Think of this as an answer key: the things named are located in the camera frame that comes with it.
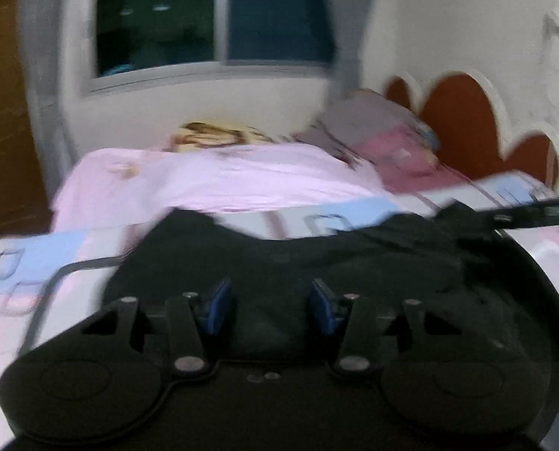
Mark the stack of folded clothes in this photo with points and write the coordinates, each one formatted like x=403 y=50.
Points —
x=378 y=131

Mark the grey curtain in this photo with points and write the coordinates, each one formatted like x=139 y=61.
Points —
x=350 y=23
x=44 y=56

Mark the brown scalloped headboard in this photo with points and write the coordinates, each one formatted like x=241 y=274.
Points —
x=462 y=117

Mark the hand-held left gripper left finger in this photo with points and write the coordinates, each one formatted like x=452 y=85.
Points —
x=218 y=309

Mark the black padded jacket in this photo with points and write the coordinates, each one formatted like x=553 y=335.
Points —
x=284 y=253

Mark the bed with patterned sheet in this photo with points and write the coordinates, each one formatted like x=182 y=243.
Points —
x=49 y=253

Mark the brown wooden door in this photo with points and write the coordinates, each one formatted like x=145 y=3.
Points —
x=2 y=103

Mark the sliding glass window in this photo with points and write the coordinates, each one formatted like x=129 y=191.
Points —
x=167 y=14

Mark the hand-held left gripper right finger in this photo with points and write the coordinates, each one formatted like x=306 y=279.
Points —
x=322 y=309

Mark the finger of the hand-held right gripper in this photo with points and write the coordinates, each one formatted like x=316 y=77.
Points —
x=537 y=213

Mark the yellow printed pillow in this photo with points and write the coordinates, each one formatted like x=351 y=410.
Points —
x=223 y=134

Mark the pink blanket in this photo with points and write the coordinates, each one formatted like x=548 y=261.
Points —
x=223 y=174

